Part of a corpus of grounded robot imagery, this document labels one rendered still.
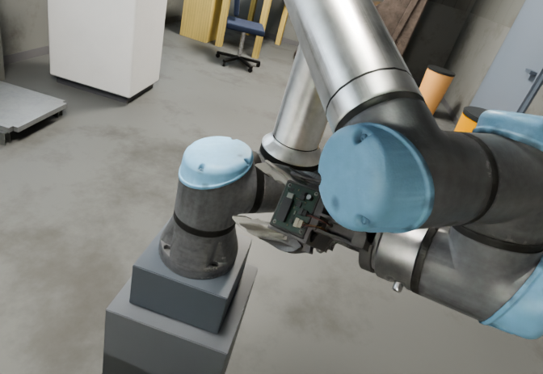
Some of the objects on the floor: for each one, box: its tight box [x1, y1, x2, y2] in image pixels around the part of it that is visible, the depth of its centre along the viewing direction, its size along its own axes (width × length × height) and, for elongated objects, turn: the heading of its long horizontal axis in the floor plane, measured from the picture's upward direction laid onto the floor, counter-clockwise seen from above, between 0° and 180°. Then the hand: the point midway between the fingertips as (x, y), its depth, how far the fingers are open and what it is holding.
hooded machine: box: [46, 0, 169, 103], centre depth 321 cm, size 78×64×143 cm
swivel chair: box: [216, 0, 265, 73], centre depth 490 cm, size 64×61×110 cm
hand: (253, 195), depth 55 cm, fingers open, 7 cm apart
